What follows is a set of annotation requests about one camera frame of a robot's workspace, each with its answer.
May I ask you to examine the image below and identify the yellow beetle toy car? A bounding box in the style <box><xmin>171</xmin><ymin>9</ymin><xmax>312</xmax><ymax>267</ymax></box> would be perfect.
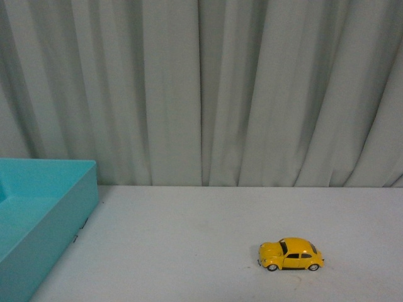
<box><xmin>258</xmin><ymin>237</ymin><xmax>324</xmax><ymax>272</ymax></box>

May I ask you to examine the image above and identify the white pleated curtain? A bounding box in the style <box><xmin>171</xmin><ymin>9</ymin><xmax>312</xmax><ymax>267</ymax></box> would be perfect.
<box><xmin>1</xmin><ymin>1</ymin><xmax>402</xmax><ymax>187</ymax></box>

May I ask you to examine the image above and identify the turquoise plastic storage box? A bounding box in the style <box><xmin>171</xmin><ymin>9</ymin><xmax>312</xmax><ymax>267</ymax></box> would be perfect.
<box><xmin>1</xmin><ymin>158</ymin><xmax>99</xmax><ymax>301</ymax></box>

